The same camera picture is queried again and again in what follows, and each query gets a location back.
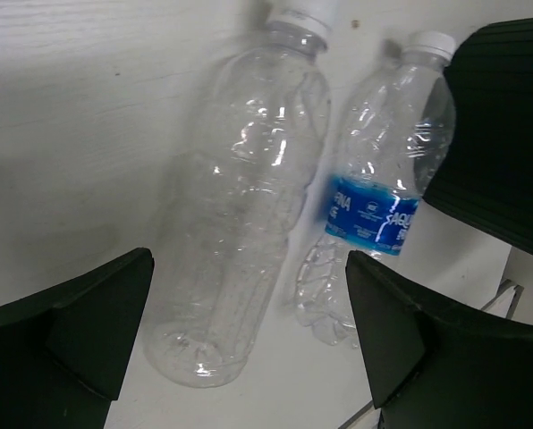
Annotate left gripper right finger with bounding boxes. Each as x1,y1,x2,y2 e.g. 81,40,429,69
345,251,533,429

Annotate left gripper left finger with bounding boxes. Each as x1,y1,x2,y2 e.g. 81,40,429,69
0,248,154,428

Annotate black plastic trash bin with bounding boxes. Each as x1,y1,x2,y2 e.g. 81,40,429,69
425,18,533,256

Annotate blue label Aquafina bottle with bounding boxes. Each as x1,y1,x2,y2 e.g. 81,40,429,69
294,30,457,346

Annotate clear unlabeled plastic bottle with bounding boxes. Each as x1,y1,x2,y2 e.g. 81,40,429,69
145,1,338,388

